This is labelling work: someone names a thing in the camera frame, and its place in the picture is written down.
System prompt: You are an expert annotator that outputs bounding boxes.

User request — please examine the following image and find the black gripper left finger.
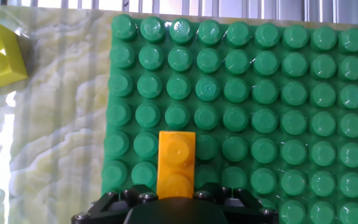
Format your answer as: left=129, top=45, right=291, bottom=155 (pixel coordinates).
left=71, top=184, right=159, bottom=224

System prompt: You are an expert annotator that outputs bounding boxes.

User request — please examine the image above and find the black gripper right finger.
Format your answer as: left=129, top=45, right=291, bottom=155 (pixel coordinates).
left=192, top=182, right=280, bottom=224

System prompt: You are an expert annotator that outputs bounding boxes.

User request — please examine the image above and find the amber four-stud brick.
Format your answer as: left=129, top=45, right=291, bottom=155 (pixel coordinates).
left=156, top=130, right=197, bottom=200

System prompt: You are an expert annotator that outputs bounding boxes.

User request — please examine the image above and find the green marble pattern mat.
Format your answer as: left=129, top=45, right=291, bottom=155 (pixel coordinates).
left=0, top=4, right=358, bottom=224

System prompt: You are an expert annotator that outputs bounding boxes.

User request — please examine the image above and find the green studded baseplate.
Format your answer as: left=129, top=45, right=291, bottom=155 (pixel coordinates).
left=100, top=14, right=358, bottom=224

